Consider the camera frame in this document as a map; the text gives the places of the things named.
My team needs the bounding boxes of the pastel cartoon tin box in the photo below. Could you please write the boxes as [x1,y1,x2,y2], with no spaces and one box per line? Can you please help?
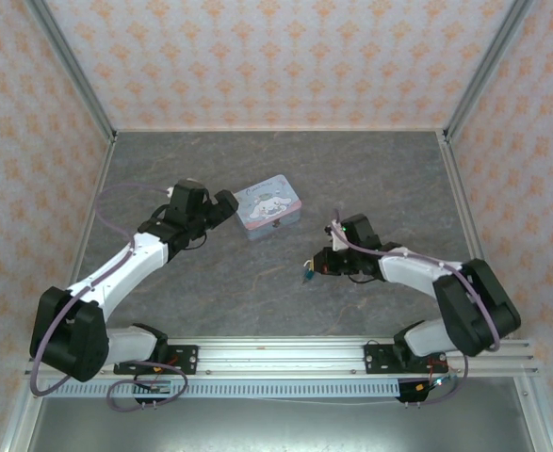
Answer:
[232,173,303,243]

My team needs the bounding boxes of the grey metal lower panel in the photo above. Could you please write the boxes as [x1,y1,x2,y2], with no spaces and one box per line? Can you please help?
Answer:
[0,394,553,452]

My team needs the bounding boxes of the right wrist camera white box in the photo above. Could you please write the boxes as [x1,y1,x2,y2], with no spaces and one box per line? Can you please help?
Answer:
[328,219,349,254]

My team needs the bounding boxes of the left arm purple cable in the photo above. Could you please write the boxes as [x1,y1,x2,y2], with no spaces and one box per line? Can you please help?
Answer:
[29,183,189,412]

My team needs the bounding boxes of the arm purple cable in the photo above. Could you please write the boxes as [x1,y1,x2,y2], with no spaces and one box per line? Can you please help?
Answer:
[331,218,503,408]
[29,183,189,412]

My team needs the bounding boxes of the aluminium table side rail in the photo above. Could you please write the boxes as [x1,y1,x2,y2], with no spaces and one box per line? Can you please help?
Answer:
[48,136,118,341]
[437,131,513,341]

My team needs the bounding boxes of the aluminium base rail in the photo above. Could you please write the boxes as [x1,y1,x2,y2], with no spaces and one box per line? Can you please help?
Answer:
[24,335,539,379]

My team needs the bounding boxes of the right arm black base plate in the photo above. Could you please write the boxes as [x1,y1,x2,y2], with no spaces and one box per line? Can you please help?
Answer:
[364,342,449,377]

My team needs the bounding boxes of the slotted grey cable duct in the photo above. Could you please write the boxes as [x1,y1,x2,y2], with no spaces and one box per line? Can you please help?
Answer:
[43,379,402,399]

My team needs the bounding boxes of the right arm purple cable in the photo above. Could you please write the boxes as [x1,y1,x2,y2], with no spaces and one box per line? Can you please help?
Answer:
[331,218,503,408]

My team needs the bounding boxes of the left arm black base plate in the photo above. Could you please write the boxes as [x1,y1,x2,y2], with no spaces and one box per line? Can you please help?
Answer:
[112,344,200,377]

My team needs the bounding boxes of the aluminium frame post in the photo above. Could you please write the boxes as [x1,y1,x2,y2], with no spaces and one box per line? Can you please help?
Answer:
[24,0,119,143]
[442,0,537,143]

